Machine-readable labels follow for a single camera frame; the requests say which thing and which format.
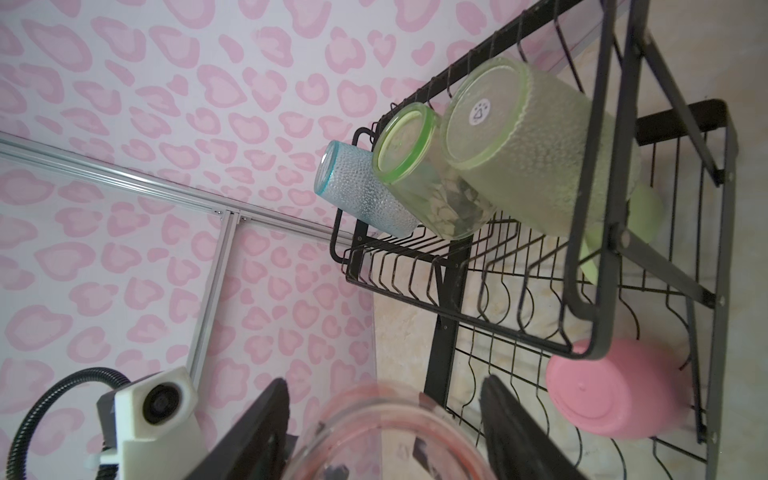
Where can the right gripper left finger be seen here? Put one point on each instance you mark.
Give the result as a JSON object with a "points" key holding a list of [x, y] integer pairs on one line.
{"points": [[255, 447]]}

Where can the teal textured plastic cup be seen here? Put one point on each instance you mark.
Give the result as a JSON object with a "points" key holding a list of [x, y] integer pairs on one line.
{"points": [[345, 178]]}

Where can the pale green frosted cup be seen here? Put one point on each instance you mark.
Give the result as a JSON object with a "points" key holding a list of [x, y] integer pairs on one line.
{"points": [[518, 135]]}

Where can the pink transparent cup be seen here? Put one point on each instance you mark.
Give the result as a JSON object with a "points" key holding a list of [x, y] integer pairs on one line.
{"points": [[384, 430]]}

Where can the white mug green handle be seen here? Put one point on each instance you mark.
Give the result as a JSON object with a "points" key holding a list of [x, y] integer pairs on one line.
{"points": [[646, 213]]}

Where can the black wire dish rack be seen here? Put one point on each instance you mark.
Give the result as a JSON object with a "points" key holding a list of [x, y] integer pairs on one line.
{"points": [[556, 297]]}

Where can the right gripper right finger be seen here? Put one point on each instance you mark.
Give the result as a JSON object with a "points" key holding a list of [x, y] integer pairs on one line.
{"points": [[517, 447]]}

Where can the light green transparent cup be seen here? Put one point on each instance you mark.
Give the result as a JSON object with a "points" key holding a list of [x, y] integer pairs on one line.
{"points": [[410, 161]]}

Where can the solid pink plastic cup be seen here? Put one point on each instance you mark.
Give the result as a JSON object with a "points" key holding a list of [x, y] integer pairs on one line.
{"points": [[635, 391]]}

